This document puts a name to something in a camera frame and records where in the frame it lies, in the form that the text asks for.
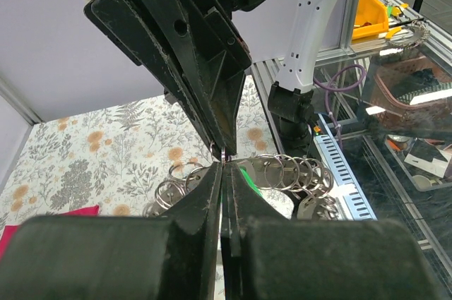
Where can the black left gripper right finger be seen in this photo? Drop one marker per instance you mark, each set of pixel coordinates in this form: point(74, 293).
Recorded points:
point(267, 256)

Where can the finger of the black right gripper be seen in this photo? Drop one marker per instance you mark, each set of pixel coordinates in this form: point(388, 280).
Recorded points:
point(213, 57)
point(132, 29)

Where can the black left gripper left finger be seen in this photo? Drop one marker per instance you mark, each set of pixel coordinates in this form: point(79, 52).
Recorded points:
point(171, 256)

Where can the grey disc with key rings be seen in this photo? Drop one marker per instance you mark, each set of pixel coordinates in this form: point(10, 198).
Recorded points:
point(305, 182)

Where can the green tag key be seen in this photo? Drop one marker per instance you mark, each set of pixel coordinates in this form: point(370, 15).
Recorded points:
point(250, 181)

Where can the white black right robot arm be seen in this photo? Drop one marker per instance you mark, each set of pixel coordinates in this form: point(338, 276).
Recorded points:
point(290, 95)

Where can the yellow plastic bin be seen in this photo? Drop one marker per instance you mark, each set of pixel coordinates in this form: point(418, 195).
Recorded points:
point(371, 19)

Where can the white slotted cable duct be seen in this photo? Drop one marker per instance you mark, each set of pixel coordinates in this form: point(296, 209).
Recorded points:
point(350, 198)

